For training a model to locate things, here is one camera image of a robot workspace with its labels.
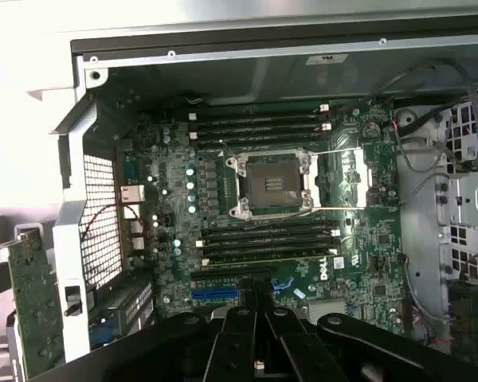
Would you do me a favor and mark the black expansion slot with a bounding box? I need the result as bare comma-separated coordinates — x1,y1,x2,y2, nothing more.
190,270,274,280

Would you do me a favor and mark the green motherboard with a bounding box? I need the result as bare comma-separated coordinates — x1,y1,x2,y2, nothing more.
119,97,407,343

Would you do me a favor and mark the black RAM slot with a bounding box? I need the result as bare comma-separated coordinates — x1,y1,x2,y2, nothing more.
194,233,336,246
187,131,323,143
201,223,338,235
201,253,339,267
197,122,332,133
187,112,322,123
202,243,339,255
198,103,331,115

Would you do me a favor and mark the black wire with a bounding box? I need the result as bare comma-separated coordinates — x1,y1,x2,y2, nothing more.
366,59,478,170

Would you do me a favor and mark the silver chipset heatsink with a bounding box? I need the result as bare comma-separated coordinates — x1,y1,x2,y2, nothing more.
307,298,347,324

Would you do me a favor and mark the blue expansion slot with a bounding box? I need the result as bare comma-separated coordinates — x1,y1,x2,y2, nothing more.
190,288,240,306

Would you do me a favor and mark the metal disk bay cage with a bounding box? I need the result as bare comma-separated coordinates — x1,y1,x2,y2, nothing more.
437,75,478,287

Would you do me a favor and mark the CPU socket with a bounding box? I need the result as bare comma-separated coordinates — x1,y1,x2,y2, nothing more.
225,149,319,222

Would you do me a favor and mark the black open PC case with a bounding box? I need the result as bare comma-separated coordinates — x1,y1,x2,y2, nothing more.
49,15,478,361

